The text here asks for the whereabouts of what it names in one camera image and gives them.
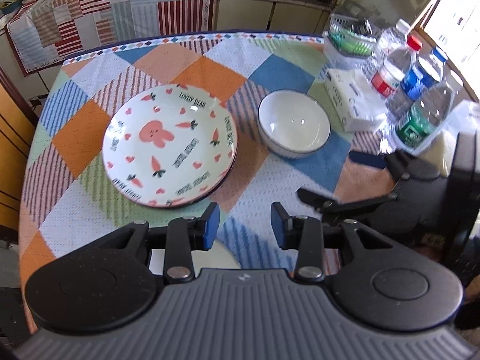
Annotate white bowl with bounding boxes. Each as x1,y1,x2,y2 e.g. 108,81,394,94
257,89,331,159
149,240,241,276

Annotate pink rabbit patterned plate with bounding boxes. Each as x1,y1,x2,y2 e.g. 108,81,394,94
102,84,239,208

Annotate large white sun plate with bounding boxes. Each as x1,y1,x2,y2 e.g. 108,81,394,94
157,143,236,208

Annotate white tissue pack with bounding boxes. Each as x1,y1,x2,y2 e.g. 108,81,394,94
325,68,387,133

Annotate bag of rice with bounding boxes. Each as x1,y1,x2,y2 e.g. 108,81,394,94
424,100,479,177

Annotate green label water bottle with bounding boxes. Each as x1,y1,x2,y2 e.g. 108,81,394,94
390,79,456,150

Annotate red label water bottle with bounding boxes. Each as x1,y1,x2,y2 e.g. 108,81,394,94
371,34,422,98

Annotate blue label water bottle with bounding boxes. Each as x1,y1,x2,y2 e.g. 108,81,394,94
387,46,448,122

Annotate clear water bottle at back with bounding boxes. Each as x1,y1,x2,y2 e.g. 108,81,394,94
364,19,410,79

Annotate colourful patchwork tablecloth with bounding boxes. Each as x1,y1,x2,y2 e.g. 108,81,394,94
19,33,393,283

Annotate wooden chair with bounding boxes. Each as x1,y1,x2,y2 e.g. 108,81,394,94
0,72,38,244

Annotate striped counter cloth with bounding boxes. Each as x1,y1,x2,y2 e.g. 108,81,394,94
7,0,212,75

